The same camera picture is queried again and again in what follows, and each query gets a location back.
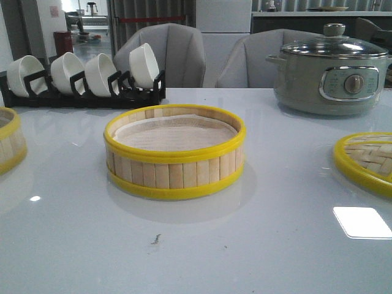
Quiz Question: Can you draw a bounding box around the right grey chair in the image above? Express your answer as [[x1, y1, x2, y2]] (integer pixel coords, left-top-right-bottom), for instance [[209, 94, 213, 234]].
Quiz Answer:
[[215, 29, 317, 88]]

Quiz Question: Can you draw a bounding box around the left grey chair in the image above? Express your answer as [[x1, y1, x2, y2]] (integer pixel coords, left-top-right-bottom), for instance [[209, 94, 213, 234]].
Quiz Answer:
[[113, 23, 206, 88]]

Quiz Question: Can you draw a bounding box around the black bowl rack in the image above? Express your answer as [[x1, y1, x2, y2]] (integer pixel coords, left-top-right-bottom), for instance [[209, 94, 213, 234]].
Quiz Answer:
[[1, 70, 165, 109]]

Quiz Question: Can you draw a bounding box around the white bowl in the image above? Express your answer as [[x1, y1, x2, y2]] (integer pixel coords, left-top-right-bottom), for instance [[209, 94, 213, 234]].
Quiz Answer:
[[85, 53, 116, 97], [7, 55, 44, 97], [129, 43, 160, 89], [50, 52, 85, 95]]

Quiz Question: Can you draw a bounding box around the woven bamboo steamer lid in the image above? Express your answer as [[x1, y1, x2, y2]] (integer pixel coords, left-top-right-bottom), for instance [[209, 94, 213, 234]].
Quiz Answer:
[[333, 132, 391, 198]]

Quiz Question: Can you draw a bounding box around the white refrigerator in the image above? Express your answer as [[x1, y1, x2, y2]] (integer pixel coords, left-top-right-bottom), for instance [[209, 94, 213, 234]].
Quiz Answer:
[[195, 1, 252, 88]]

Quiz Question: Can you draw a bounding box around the glass pot lid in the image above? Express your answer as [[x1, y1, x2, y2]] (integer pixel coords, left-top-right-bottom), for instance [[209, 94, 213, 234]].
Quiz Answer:
[[281, 23, 388, 59]]

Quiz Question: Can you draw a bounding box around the bamboo steamer tray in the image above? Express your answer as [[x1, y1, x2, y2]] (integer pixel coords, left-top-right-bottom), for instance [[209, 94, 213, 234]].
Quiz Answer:
[[0, 107, 27, 175], [104, 104, 246, 200]]

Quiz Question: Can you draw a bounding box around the grey chair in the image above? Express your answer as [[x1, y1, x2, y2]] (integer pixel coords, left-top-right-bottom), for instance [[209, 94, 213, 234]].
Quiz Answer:
[[113, 23, 206, 88], [215, 29, 317, 88]]

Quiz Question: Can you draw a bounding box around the red bin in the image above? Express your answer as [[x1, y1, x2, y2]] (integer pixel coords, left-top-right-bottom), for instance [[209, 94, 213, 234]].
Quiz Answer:
[[53, 31, 74, 57]]

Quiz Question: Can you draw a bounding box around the grey electric cooking pot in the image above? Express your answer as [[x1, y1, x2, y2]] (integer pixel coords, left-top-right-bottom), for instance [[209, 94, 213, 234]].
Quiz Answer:
[[266, 53, 391, 116]]

